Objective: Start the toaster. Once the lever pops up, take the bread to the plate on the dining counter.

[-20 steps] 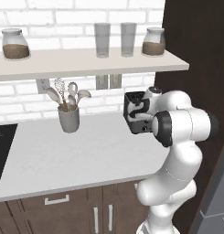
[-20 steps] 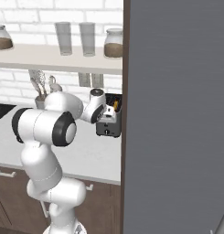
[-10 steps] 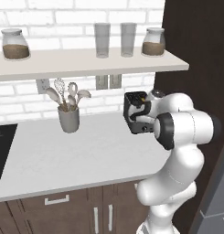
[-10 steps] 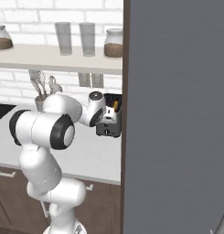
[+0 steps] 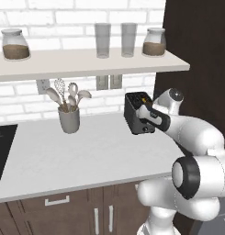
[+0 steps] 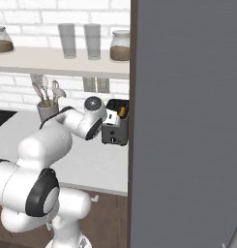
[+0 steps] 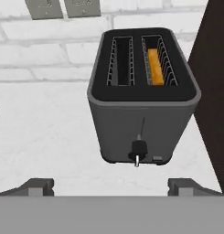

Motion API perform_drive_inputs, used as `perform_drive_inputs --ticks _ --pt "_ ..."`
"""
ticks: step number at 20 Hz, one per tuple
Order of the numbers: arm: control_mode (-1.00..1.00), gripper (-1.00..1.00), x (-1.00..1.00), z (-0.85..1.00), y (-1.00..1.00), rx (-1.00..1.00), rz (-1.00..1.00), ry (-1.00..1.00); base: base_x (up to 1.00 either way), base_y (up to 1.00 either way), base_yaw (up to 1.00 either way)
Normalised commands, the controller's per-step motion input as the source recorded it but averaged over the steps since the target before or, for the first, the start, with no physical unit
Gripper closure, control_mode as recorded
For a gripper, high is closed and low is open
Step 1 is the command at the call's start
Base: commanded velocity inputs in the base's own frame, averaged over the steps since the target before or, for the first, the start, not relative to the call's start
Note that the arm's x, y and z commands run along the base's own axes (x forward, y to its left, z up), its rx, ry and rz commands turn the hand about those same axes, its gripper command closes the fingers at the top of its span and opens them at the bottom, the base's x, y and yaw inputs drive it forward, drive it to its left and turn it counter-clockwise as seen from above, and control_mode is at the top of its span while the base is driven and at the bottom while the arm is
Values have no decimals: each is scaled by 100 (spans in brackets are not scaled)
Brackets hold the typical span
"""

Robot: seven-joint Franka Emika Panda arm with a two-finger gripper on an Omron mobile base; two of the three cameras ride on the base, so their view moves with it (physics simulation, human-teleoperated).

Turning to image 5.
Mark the grey utensil pot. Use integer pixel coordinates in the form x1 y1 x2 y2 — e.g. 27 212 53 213
57 105 81 135

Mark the dark wood cupboard door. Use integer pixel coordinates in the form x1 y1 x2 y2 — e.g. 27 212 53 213
85 186 105 235
103 181 152 235

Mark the white drawer handle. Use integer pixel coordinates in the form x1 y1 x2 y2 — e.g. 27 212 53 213
44 195 71 207

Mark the white wall shelf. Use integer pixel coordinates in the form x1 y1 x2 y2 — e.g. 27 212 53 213
0 46 191 84

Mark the dark wood drawer front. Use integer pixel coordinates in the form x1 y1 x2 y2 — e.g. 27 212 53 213
6 187 91 235

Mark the beige slotted spoon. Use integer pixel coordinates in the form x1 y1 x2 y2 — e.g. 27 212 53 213
67 82 79 106

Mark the beige wooden spoon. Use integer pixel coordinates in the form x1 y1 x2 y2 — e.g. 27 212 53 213
44 87 64 112

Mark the white wall outlet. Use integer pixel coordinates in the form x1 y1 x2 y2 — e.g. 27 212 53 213
36 78 51 95

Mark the grey wall switch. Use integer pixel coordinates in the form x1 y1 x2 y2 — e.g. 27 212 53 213
96 74 109 92
109 73 123 90

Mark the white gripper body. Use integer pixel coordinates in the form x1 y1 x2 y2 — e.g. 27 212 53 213
136 105 153 121

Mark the beige ladle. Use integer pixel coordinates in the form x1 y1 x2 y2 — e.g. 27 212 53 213
74 89 93 108

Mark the tall dark wood cabinet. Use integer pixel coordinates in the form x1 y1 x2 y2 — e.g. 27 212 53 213
152 0 225 145

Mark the black toaster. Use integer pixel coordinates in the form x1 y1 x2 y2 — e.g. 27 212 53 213
123 91 156 136

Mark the clear drinking glass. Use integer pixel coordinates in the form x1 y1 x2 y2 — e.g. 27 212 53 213
120 21 139 59
94 22 112 60

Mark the white cupboard door handle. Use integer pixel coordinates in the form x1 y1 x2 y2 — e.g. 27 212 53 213
107 204 115 234
93 207 100 235

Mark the black hob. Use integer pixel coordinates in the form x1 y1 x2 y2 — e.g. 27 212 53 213
0 123 19 187

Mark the glass jar with brown contents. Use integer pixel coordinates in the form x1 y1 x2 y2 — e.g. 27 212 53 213
0 28 31 62
141 27 167 58

